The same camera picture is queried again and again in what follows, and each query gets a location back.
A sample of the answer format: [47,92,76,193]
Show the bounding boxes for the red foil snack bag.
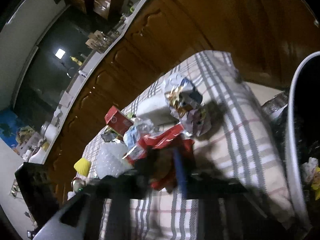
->
[123,124,196,191]

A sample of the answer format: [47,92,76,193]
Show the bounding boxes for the blue white paper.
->
[123,118,159,150]

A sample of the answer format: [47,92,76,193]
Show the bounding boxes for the cartoon print wrapper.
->
[162,73,212,137]

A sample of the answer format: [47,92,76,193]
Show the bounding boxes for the red small carton box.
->
[105,106,133,136]

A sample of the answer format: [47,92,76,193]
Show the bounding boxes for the yellow foil snack wrapper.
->
[311,167,320,200]

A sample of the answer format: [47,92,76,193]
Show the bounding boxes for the white foam block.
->
[136,94,178,126]

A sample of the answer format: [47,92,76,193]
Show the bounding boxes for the white round trash bin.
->
[285,52,319,228]

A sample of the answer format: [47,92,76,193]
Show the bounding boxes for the wooden lower kitchen cabinets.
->
[45,0,319,204]

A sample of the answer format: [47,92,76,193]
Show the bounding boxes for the plaid checked tablecloth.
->
[75,50,298,240]

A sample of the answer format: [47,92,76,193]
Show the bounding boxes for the yellow crumpled ball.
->
[74,158,92,177]

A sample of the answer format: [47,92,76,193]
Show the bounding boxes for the crushed red metal can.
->
[71,177,86,193]

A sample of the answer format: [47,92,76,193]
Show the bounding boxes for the white jar with lid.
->
[40,121,58,143]

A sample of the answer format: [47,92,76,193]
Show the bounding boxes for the chrome sink faucet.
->
[66,67,78,79]

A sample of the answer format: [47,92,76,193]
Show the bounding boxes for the yellow oil bottle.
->
[70,56,83,66]

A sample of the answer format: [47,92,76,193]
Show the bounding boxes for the knife and utensil rack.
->
[85,29,119,54]

